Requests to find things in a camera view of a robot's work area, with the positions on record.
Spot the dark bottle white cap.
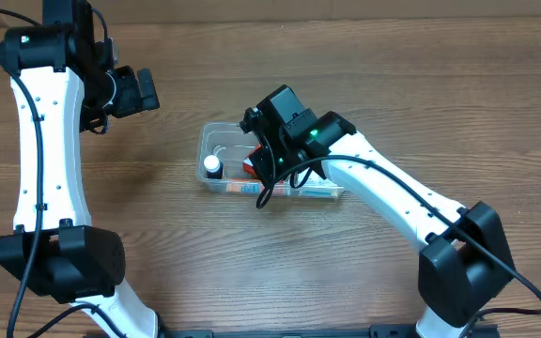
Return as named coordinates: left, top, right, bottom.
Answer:
left=203, top=155, right=224, bottom=179

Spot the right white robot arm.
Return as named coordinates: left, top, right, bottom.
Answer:
left=239, top=85, right=514, bottom=337

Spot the red Haleon box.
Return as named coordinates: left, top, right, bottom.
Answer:
left=242, top=144, right=261, bottom=178

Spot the blue VapoDrops box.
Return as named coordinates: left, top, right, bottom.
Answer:
left=298, top=187, right=341, bottom=198

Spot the orange tube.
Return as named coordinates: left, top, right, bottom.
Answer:
left=226, top=179, right=290, bottom=196

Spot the clear plastic container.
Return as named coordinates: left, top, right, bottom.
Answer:
left=195, top=122, right=345, bottom=199

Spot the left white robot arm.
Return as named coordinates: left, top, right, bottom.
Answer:
left=0, top=1, right=164, bottom=337

